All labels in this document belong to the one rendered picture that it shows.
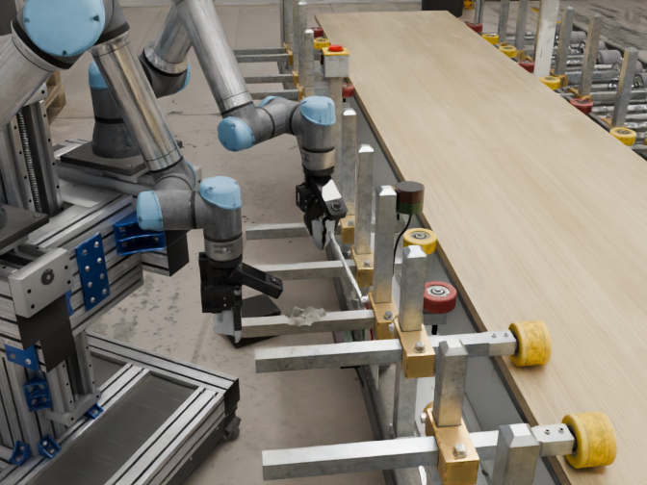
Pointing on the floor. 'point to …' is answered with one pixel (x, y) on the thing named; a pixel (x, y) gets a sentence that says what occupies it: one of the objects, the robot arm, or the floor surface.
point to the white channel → (546, 38)
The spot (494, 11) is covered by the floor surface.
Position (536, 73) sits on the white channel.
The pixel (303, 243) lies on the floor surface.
